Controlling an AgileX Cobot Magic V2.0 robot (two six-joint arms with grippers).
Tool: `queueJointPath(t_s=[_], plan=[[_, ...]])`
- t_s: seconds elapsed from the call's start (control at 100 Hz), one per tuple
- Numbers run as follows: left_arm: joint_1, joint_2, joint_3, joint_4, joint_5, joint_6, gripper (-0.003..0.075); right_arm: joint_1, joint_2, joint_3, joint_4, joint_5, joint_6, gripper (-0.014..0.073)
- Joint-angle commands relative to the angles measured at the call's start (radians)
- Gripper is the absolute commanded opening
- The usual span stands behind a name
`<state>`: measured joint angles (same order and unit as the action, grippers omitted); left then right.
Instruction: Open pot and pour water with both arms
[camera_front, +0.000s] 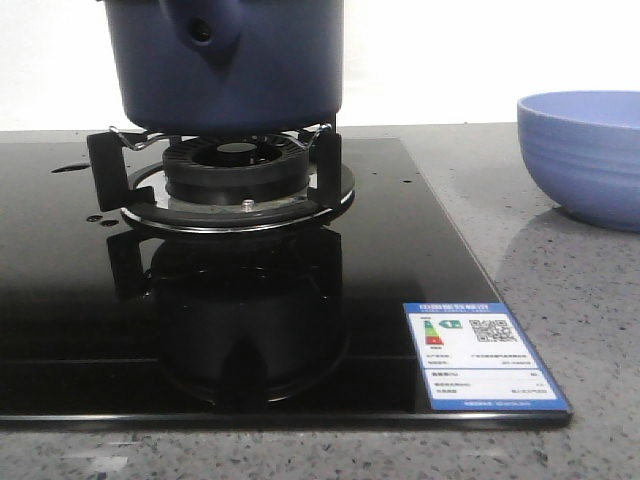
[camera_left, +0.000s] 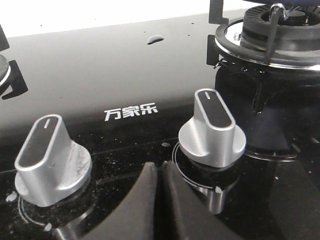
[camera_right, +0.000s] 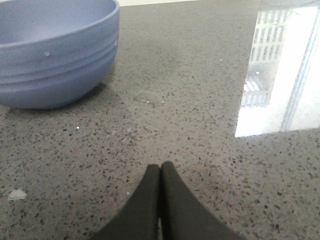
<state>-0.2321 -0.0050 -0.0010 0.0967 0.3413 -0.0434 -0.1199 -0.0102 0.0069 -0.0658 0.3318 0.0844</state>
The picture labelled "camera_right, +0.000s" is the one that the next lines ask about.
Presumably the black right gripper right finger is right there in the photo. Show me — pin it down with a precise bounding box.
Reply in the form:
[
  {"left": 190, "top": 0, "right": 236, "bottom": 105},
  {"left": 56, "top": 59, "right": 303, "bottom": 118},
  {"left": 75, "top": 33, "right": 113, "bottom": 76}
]
[{"left": 161, "top": 161, "right": 245, "bottom": 240}]

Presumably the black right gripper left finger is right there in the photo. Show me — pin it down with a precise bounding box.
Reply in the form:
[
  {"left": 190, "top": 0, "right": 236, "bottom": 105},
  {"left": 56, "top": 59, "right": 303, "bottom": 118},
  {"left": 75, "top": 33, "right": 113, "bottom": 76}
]
[{"left": 91, "top": 164, "right": 160, "bottom": 240}]

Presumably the light blue ribbed bowl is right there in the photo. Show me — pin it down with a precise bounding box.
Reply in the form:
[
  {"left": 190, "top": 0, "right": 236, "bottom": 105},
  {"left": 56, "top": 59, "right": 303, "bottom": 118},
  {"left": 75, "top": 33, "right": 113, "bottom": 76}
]
[{"left": 0, "top": 0, "right": 120, "bottom": 109}]

